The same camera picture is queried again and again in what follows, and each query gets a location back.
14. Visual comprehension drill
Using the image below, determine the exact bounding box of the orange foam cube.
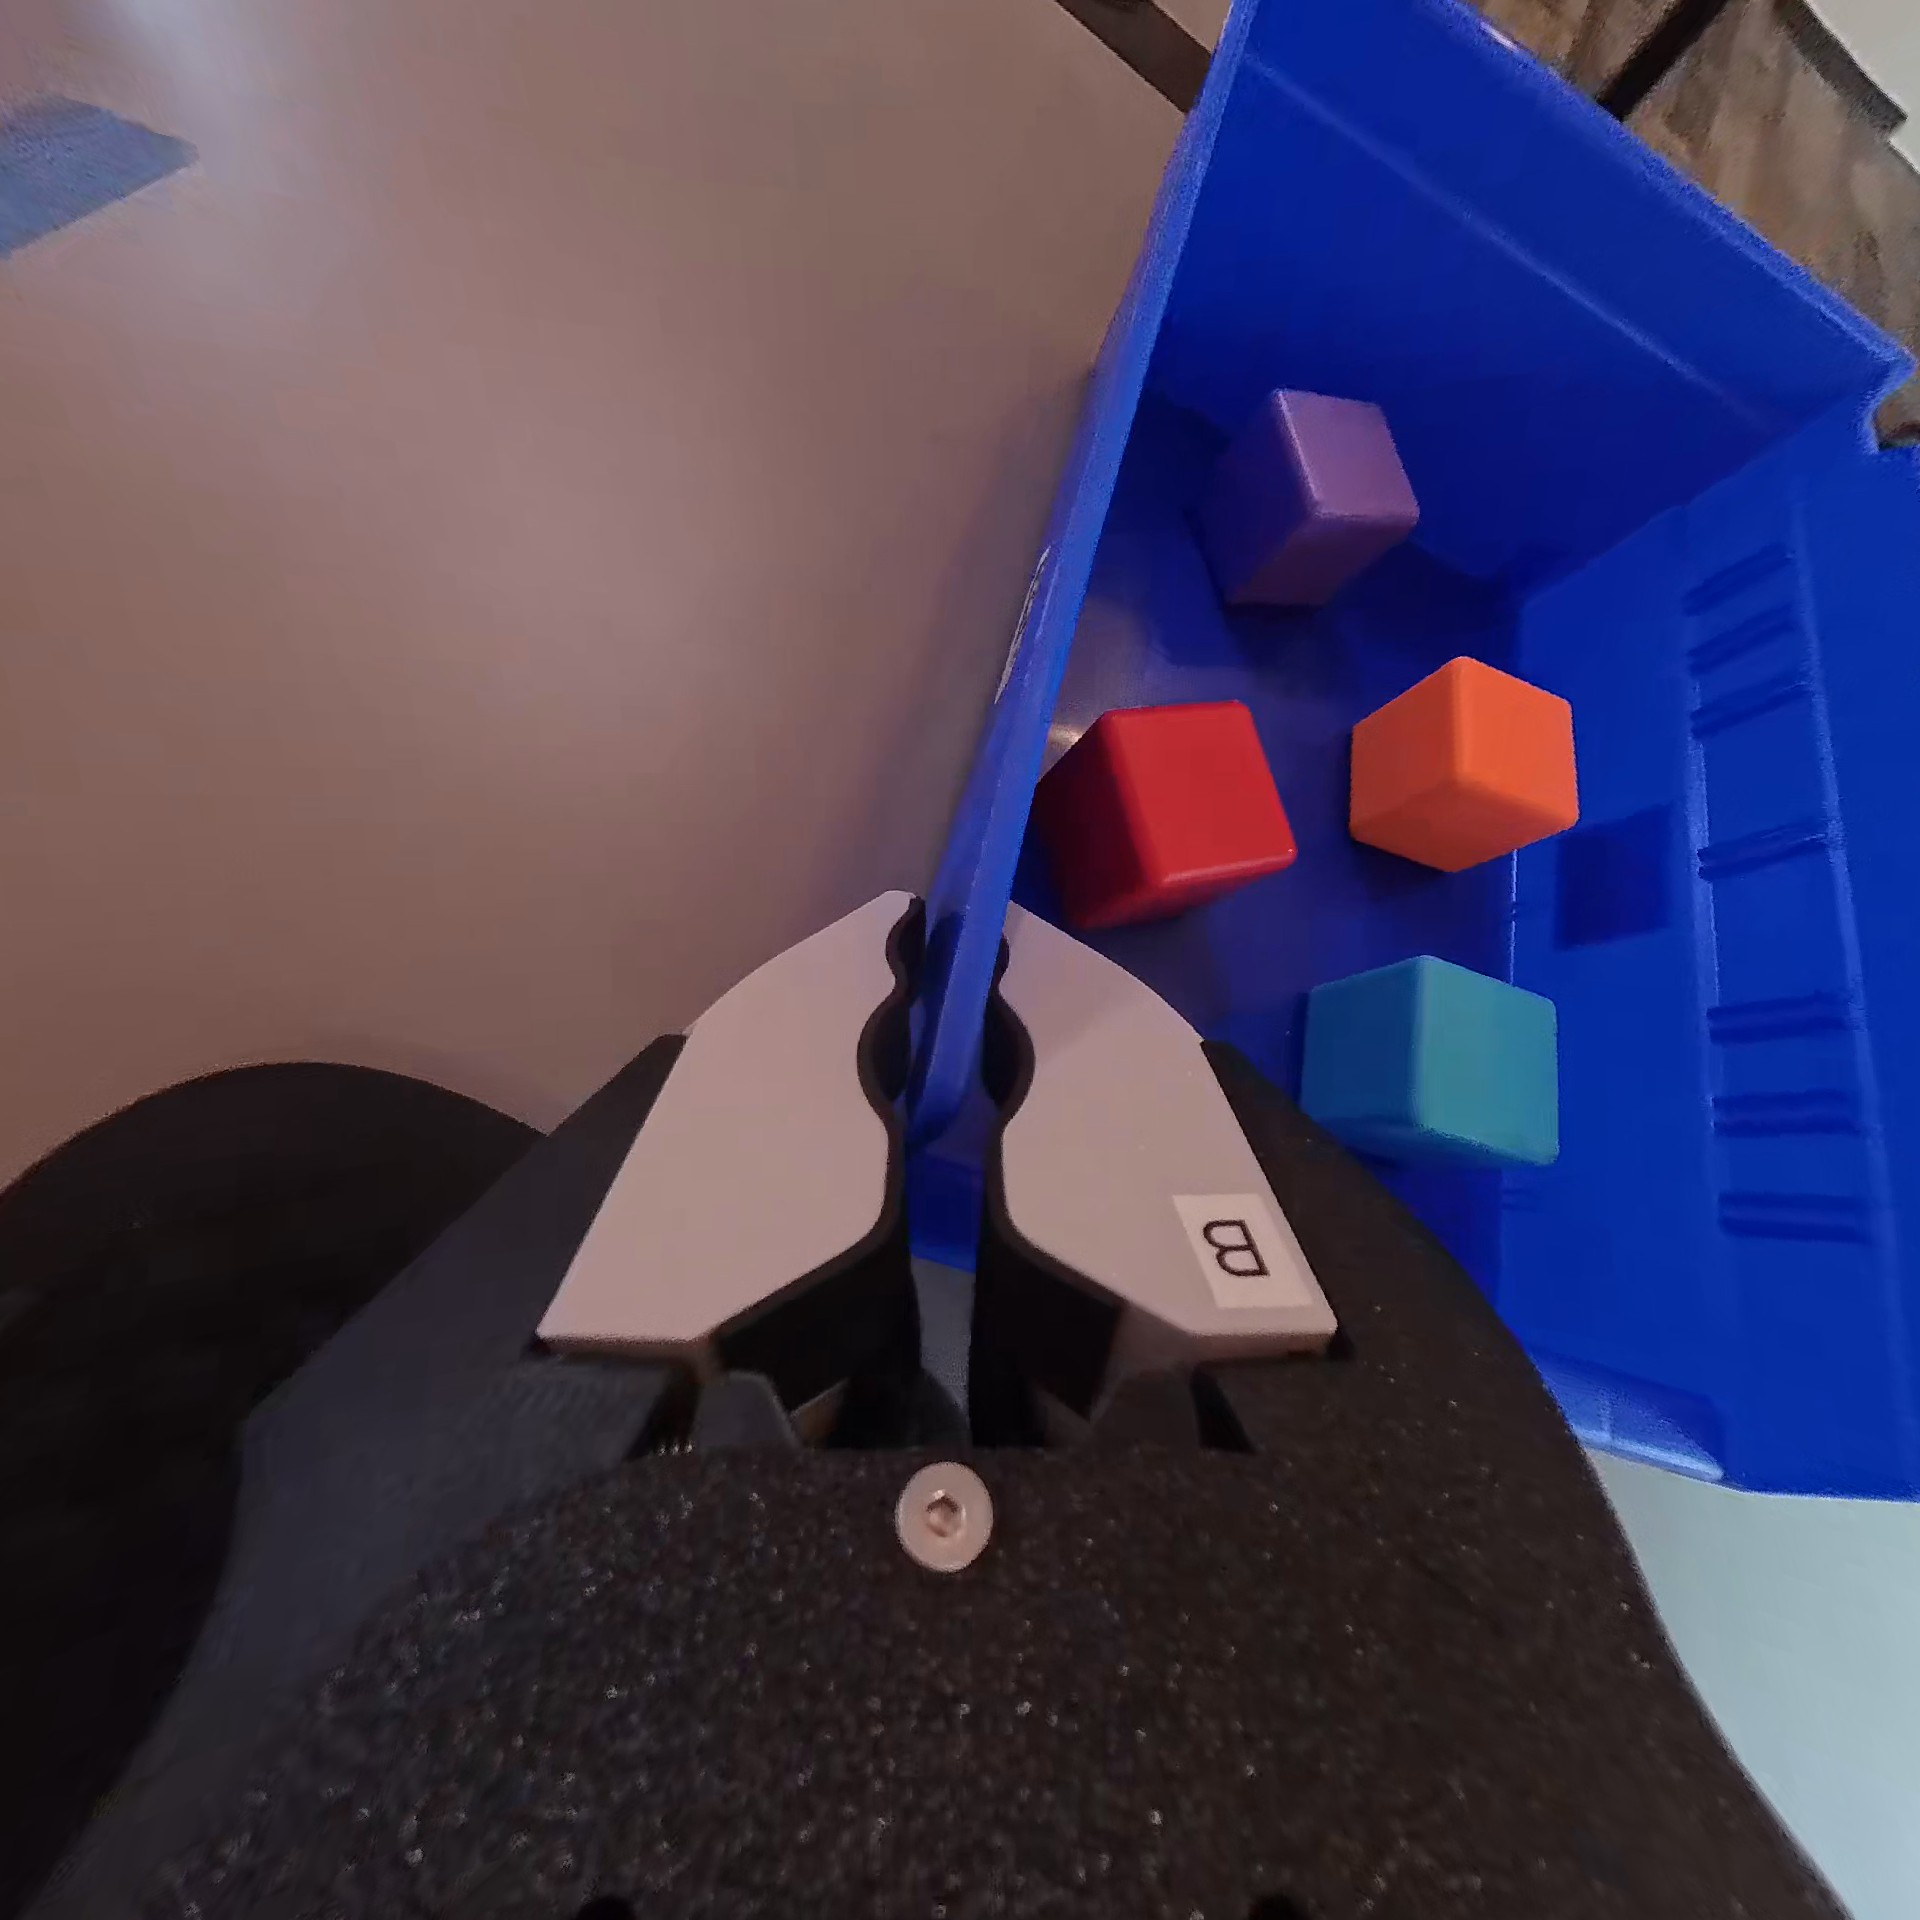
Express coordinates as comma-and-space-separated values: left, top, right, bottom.
1347, 658, 1584, 878

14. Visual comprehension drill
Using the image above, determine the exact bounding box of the blue plastic bin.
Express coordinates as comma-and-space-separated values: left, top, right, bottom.
900, 0, 1920, 1503

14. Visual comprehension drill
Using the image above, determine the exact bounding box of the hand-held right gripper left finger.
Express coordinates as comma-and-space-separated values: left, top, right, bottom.
534, 894, 920, 1368

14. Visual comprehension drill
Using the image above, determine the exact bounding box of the teal foam cube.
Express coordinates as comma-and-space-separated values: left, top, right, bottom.
1300, 959, 1565, 1177

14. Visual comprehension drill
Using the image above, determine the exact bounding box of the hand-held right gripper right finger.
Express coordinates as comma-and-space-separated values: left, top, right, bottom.
966, 901, 1340, 1413

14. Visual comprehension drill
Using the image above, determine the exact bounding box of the red foam cube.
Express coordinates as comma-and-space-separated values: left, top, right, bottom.
1036, 702, 1302, 937

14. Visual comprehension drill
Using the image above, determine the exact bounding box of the black textured armrest pad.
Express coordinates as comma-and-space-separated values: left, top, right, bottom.
0, 1062, 566, 1879

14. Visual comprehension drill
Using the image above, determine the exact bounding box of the purple foam cube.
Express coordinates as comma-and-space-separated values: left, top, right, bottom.
1209, 388, 1423, 612

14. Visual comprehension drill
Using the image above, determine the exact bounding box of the blue tape strip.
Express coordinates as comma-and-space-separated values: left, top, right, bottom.
0, 100, 200, 260

